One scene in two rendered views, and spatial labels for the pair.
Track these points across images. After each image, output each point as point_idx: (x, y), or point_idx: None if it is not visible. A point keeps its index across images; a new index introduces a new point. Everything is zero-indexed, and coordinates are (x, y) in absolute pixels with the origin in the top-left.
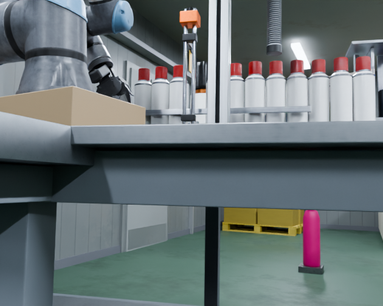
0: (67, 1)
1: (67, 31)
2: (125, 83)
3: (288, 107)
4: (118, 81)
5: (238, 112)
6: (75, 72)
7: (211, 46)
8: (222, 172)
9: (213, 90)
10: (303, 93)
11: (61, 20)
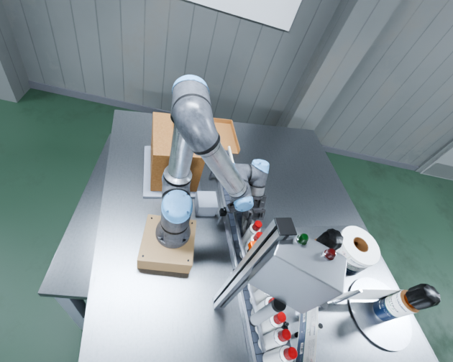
0: (168, 217)
1: (167, 225)
2: (260, 212)
3: (259, 335)
4: (248, 214)
5: (251, 300)
6: (167, 238)
7: (227, 280)
8: None
9: (221, 290)
10: (271, 344)
11: (165, 221)
